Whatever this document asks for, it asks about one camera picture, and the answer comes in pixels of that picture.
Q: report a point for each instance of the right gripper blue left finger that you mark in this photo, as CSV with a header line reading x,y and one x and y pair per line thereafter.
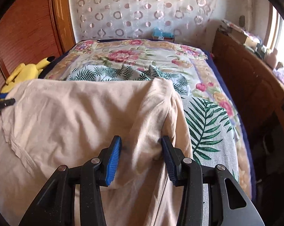
x,y
54,204

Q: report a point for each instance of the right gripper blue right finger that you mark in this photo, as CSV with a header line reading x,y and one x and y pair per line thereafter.
x,y
228,203

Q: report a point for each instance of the beige t-shirt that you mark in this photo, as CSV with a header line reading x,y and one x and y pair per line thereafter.
x,y
69,122

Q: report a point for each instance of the yellow Pikachu plush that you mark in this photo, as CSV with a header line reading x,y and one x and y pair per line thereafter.
x,y
24,72

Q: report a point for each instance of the palm leaf print sheet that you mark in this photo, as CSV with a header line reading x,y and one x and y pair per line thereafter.
x,y
211,132

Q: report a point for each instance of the wooden slatted wardrobe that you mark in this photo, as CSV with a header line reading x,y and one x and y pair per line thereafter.
x,y
30,30

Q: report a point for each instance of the long wooden cabinet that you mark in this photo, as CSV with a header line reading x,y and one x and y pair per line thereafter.
x,y
256,92

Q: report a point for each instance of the circle pattern sheer curtain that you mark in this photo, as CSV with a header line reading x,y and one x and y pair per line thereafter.
x,y
132,19

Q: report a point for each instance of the floral quilt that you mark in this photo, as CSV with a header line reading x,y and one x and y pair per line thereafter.
x,y
195,64

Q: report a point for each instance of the cardboard box on cabinet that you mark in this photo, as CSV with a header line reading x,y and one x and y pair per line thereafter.
x,y
244,39

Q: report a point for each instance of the blue tissue box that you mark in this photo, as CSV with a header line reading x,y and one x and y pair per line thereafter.
x,y
158,34

